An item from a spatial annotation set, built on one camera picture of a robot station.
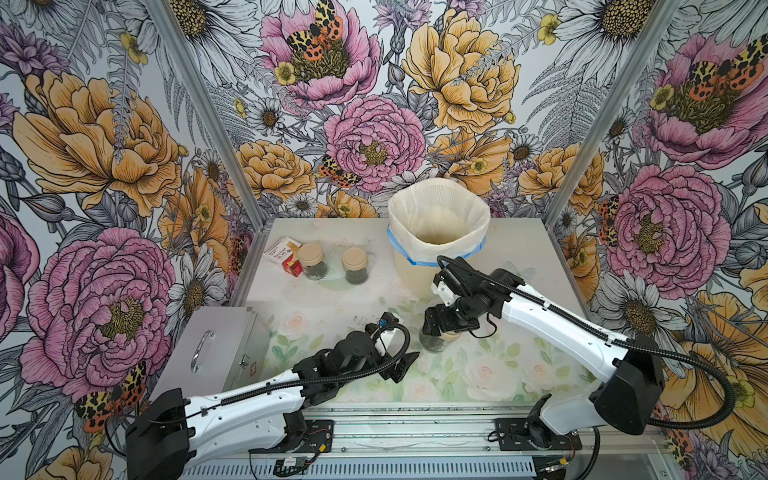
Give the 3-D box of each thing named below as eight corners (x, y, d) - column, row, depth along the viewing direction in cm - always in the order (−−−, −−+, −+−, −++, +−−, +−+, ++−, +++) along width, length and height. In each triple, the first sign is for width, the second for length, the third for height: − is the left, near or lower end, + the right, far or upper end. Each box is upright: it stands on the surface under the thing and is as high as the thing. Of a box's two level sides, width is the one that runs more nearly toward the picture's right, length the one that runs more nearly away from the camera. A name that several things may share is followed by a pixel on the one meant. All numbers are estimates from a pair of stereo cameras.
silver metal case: (190, 403, 81) (146, 380, 66) (217, 337, 93) (184, 304, 78) (255, 404, 81) (225, 380, 66) (273, 337, 93) (251, 304, 79)
